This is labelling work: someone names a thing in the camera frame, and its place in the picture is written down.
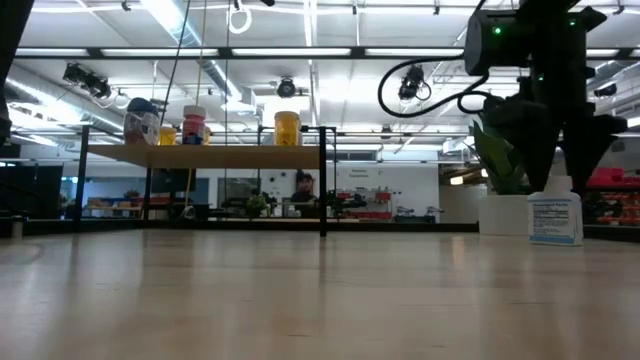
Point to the black overhead rig frame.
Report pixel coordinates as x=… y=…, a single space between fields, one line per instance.
x=357 y=52

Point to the black overhead rig camera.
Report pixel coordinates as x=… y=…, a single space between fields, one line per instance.
x=286 y=88
x=412 y=80
x=87 y=80

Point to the green plant white pot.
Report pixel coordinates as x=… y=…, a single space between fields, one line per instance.
x=502 y=215

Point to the small green background plant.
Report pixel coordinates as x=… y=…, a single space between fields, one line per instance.
x=256 y=204

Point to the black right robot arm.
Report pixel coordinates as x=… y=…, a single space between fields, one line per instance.
x=500 y=42

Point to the blue-capped medicine bottle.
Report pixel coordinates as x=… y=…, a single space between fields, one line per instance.
x=141 y=125

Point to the red storage bins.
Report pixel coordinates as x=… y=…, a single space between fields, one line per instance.
x=612 y=176

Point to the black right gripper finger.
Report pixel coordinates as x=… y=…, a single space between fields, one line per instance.
x=542 y=155
x=585 y=160

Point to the black aluminium table frame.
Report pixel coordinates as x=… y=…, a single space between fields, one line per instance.
x=125 y=226

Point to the wooden shelf black metal frame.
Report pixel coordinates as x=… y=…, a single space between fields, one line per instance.
x=210 y=156

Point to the pink bottle white cap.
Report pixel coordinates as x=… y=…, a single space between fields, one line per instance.
x=194 y=127

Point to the small grey metal post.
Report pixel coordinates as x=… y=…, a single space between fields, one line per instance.
x=17 y=227

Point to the black monitor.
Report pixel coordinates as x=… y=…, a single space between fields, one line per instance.
x=172 y=181

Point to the white bottle light-blue label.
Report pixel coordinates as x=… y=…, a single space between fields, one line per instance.
x=555 y=220

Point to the person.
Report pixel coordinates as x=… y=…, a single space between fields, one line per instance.
x=304 y=197

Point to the black cabinet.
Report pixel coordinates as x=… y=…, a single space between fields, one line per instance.
x=30 y=190

